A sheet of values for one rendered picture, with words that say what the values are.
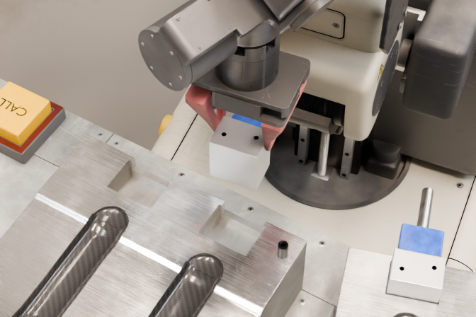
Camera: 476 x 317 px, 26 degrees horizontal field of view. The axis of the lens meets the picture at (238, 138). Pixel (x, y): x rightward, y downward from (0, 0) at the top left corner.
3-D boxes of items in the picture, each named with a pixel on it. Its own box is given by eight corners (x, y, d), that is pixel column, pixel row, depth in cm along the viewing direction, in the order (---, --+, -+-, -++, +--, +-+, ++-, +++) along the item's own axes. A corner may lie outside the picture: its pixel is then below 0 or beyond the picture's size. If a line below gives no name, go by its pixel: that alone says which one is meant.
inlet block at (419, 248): (401, 200, 110) (407, 170, 106) (448, 209, 109) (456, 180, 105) (382, 306, 102) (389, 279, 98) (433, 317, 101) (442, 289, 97)
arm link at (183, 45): (343, -9, 79) (275, -97, 79) (236, 67, 74) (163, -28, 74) (284, 48, 90) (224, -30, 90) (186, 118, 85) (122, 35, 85)
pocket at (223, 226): (222, 220, 105) (222, 199, 102) (268, 242, 104) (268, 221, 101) (199, 252, 103) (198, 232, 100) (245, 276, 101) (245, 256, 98)
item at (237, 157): (258, 85, 110) (260, 49, 106) (302, 98, 109) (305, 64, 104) (209, 175, 102) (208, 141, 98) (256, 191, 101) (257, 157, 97)
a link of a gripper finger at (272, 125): (279, 179, 97) (283, 114, 90) (209, 156, 99) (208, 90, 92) (303, 128, 101) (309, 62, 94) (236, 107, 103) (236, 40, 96)
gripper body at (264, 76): (286, 123, 91) (290, 66, 85) (180, 90, 93) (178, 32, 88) (311, 73, 95) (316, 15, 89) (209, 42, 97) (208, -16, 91)
